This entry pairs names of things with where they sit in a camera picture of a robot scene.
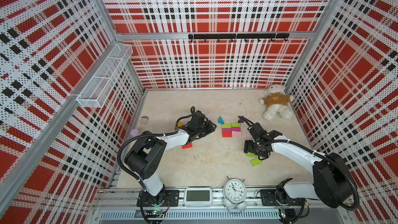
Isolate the lime green block lowest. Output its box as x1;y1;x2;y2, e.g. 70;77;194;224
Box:
250;158;262;167

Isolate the teal triangle block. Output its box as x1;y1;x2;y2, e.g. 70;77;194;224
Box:
218;116;224;124

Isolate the magenta block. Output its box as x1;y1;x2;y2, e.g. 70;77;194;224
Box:
222;128;232;133
231;127;241;132

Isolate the red block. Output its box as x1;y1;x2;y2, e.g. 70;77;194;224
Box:
222;132;233;138
182;143;193;149

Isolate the pink rectangular block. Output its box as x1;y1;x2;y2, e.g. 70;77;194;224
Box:
232;131;242;137

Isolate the red block bottom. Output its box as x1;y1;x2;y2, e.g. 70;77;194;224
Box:
182;143;193;149

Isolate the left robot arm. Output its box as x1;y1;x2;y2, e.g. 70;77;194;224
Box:
117;106;217;206

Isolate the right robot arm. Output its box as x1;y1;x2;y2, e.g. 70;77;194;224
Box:
239;116;360;211

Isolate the white teddy bear brown shirt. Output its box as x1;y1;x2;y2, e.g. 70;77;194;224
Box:
259;85;294;121

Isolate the white analog alarm clock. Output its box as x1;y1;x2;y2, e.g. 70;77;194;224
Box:
222;178;247;215

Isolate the lilac round block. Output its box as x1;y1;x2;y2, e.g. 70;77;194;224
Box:
130;129;139;136

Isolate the white digital display device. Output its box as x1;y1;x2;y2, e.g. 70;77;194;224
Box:
183;187;212;207

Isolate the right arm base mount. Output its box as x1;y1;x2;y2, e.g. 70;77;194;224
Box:
259;189;302;207

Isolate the small wooden block by wall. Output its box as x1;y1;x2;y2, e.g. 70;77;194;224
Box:
140;116;149;124

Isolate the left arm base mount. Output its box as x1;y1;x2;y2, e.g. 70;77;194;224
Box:
136;189;180;207

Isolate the black hook rail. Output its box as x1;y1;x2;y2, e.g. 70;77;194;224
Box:
188;33;290;40

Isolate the white wire mesh basket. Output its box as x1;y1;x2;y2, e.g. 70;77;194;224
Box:
77;44;132;108

